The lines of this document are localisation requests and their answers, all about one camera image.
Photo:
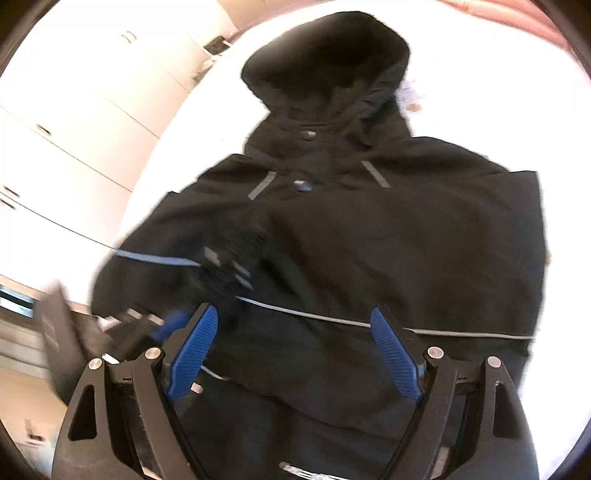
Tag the small dark bedside object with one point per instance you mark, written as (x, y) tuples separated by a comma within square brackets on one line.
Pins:
[(217, 45)]

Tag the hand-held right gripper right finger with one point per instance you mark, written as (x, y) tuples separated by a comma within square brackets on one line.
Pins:
[(392, 346)]

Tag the pink pillow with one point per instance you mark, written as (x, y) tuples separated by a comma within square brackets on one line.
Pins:
[(508, 18)]

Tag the white floral quilted bed cover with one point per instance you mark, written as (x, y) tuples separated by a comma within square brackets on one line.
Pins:
[(485, 115)]

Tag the black hooded jacket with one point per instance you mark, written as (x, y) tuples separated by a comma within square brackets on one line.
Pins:
[(346, 240)]

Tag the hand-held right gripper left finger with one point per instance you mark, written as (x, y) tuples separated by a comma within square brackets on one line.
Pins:
[(196, 344)]

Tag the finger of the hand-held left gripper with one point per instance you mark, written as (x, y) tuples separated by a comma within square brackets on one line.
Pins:
[(226, 277), (152, 328)]

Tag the white wardrobe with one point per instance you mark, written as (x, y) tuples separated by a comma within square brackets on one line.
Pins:
[(69, 115)]

